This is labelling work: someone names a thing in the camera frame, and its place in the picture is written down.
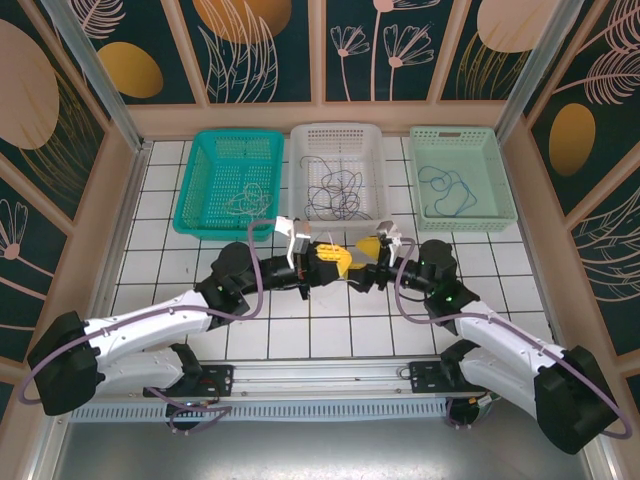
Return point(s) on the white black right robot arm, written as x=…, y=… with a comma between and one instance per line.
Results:
x=500, y=340

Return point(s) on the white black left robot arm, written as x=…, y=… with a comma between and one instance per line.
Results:
x=150, y=320

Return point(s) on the teal plastic basket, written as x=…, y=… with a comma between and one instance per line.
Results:
x=200, y=200

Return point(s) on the mint green plastic basket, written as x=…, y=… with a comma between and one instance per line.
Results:
x=480, y=150

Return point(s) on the white plastic basket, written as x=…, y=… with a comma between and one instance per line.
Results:
x=340, y=127

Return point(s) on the leaf line art panel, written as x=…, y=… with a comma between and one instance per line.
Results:
x=610, y=260

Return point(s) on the fern gold oval art panel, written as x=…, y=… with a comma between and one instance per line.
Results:
x=575, y=135

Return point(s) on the small flower art panel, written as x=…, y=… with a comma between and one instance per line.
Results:
x=20, y=250

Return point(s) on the orange circle leaves art panel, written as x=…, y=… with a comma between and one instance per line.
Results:
x=240, y=50

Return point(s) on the gold oval leaves art panel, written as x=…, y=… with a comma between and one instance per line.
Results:
x=130, y=70

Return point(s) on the moon art panel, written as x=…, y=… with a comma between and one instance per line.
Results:
x=480, y=50

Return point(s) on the beige circle grass art panel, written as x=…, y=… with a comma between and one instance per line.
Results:
x=30, y=100

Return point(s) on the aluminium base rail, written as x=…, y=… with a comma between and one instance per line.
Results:
x=325, y=377

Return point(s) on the aluminium frame post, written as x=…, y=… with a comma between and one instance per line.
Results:
x=532, y=70
x=102, y=82

